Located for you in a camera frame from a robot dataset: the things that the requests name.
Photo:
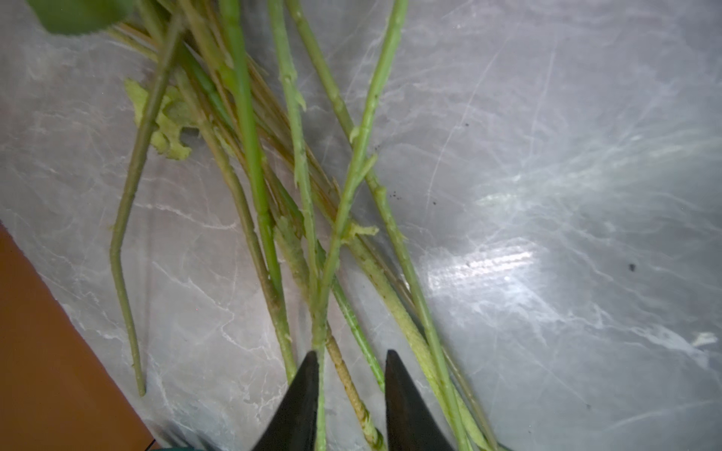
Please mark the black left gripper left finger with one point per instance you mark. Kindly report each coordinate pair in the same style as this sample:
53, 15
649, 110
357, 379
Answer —
294, 425

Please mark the pink carnation flower stem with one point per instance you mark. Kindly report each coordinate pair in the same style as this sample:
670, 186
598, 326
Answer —
361, 163

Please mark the yellow orange poppy stem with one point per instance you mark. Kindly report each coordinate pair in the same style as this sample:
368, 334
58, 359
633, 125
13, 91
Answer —
166, 30

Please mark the pink peony flower stem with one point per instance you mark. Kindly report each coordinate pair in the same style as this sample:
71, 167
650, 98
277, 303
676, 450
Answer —
295, 104

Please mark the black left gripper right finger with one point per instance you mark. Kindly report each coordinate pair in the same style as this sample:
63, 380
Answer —
410, 425

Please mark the cream white rose stem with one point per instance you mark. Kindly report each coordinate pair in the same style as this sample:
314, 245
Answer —
423, 340

